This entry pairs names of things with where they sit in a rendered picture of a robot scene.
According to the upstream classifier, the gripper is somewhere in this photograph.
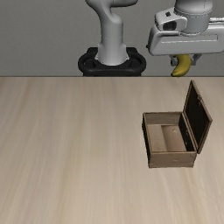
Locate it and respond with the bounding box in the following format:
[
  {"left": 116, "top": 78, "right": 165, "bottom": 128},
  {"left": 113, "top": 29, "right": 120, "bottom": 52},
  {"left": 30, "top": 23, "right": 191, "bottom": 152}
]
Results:
[{"left": 146, "top": 22, "right": 224, "bottom": 67}]

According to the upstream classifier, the yellow banana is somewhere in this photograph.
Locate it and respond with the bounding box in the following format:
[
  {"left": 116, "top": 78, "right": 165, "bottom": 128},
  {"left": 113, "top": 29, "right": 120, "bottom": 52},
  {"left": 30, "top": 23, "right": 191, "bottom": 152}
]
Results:
[{"left": 171, "top": 54, "right": 193, "bottom": 78}]

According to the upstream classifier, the brown wooden box lid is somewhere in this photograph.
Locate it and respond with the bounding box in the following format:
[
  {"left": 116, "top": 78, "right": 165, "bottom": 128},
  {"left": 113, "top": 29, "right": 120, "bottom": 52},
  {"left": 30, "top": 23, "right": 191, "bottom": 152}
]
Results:
[{"left": 182, "top": 80, "right": 214, "bottom": 155}]

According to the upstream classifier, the brown wooden box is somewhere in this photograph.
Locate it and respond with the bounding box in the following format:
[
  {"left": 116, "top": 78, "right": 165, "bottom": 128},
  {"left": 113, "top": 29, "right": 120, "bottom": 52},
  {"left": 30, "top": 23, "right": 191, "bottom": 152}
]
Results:
[{"left": 142, "top": 111, "right": 198, "bottom": 169}]

